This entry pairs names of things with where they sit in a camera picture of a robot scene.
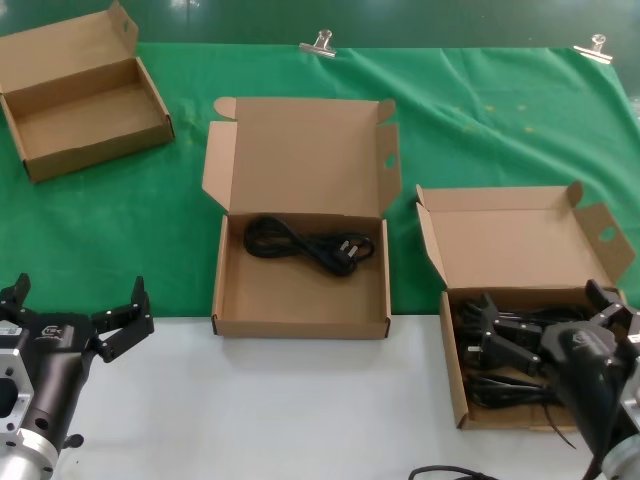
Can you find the small empty cardboard box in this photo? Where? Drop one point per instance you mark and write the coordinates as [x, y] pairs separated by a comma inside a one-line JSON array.
[[85, 115]]

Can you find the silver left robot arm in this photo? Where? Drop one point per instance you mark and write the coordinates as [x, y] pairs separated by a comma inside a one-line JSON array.
[[22, 457]]

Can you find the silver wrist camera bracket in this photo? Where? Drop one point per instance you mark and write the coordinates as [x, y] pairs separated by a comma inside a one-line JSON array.
[[632, 360], [12, 385]]

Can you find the large open cardboard box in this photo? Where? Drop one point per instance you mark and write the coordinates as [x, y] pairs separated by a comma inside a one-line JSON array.
[[300, 160]]

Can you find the green table cloth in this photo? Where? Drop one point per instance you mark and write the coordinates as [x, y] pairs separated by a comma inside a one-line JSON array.
[[450, 100]]

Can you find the black round connector knob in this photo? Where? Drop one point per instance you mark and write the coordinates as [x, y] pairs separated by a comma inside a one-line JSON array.
[[74, 442]]

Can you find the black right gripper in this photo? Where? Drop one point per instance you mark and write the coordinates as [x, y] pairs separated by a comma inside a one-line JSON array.
[[590, 370]]

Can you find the silver binder clip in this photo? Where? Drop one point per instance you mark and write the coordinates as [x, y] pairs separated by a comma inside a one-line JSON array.
[[595, 50], [319, 46]]

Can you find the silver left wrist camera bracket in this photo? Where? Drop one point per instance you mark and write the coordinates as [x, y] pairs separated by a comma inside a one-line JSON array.
[[12, 385]]

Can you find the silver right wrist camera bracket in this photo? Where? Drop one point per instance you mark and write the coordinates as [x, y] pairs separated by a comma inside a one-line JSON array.
[[632, 360]]

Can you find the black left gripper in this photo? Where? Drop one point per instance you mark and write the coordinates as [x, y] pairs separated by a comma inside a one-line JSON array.
[[55, 370]]

